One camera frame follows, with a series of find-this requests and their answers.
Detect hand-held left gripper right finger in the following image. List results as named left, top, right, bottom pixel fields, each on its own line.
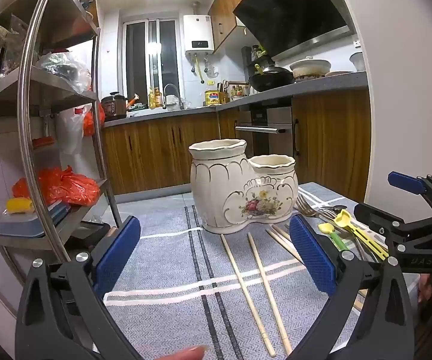
left=289, top=214, right=415, bottom=360

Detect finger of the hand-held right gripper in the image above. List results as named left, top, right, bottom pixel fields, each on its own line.
left=387, top=171, right=432, bottom=214
left=354, top=203, right=432, bottom=239

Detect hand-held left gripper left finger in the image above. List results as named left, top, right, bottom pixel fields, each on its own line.
left=15, top=215, right=143, bottom=360

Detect yellow plastic spoon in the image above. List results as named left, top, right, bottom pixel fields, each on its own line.
left=332, top=209, right=389, bottom=259

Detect wooden chopstick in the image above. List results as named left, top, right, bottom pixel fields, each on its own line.
left=220, top=233, right=277, bottom=358
left=247, top=232, right=292, bottom=356
left=266, top=228, right=305, bottom=264
left=271, top=224, right=294, bottom=244

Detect green handled yellow spoon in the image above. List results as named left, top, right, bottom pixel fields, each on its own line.
left=318, top=222, right=350, bottom=252

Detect metal fork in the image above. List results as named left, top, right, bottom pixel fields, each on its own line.
left=301, top=204, right=338, bottom=221
left=296, top=194, right=331, bottom=218

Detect floral ceramic utensil holder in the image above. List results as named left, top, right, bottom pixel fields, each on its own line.
left=188, top=139, right=299, bottom=235

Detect person's right hand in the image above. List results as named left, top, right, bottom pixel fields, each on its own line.
left=417, top=273, right=432, bottom=304

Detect person's left hand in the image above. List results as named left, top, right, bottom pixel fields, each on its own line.
left=162, top=346, right=206, bottom=360

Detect black box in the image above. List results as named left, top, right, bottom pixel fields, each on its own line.
left=70, top=220, right=112, bottom=256

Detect grey striped table mat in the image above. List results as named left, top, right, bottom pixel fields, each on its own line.
left=103, top=182, right=421, bottom=360

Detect orange plastic bag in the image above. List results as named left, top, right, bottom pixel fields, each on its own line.
left=12, top=166, right=101, bottom=207
left=74, top=90, right=106, bottom=137

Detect blue plastic containers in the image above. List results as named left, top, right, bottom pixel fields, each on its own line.
left=0, top=200, right=70, bottom=239

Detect wooden lower cabinets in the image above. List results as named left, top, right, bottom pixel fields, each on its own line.
left=101, top=90, right=372, bottom=203

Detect wooden cabinets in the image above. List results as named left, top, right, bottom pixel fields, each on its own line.
left=207, top=0, right=269, bottom=53
left=101, top=90, right=372, bottom=203

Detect yellow object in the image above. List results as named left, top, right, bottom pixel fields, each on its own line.
left=6, top=197, right=34, bottom=214

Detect orange lidded clear container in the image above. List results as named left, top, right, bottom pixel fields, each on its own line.
left=32, top=137, right=61, bottom=169

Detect grey kitchen countertop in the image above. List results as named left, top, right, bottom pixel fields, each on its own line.
left=103, top=71, right=368, bottom=128

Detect white plastic bag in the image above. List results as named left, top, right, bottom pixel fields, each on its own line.
left=55, top=105, right=85, bottom=154

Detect dark pressure cooker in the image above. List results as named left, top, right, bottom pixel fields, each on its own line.
left=101, top=91, right=128, bottom=122

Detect white clay pot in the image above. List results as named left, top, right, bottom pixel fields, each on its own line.
left=290, top=57, right=331, bottom=81

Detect metal faucet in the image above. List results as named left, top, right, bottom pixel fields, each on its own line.
left=162, top=83, right=184, bottom=110

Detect black wok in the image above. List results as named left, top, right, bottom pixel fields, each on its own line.
left=248, top=65, right=295, bottom=92

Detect metal shelf rack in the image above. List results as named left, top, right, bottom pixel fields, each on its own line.
left=0, top=0, right=123, bottom=271

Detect kitchen window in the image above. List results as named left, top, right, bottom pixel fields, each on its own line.
left=121, top=18, right=181, bottom=100

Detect clear plastic bag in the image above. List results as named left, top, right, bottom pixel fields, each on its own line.
left=36, top=50, right=92, bottom=94

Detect black range hood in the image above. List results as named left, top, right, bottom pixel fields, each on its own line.
left=233, top=0, right=357, bottom=62

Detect white water heater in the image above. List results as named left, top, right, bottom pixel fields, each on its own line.
left=183, top=14, right=216, bottom=54

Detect wooden upper cabinets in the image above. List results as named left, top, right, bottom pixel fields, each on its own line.
left=207, top=0, right=269, bottom=53

